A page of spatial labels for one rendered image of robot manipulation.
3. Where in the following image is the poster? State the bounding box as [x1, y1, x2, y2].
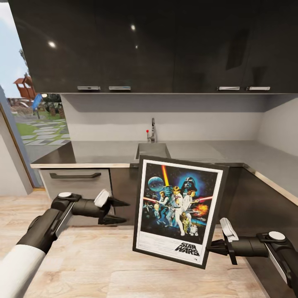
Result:
[132, 154, 229, 269]

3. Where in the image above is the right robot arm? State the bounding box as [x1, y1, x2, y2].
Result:
[205, 218, 298, 298]

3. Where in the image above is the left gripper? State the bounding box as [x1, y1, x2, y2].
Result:
[84, 197, 130, 225]

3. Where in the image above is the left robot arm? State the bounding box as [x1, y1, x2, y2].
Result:
[0, 189, 130, 298]

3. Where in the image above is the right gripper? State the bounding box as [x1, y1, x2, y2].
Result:
[205, 232, 254, 265]

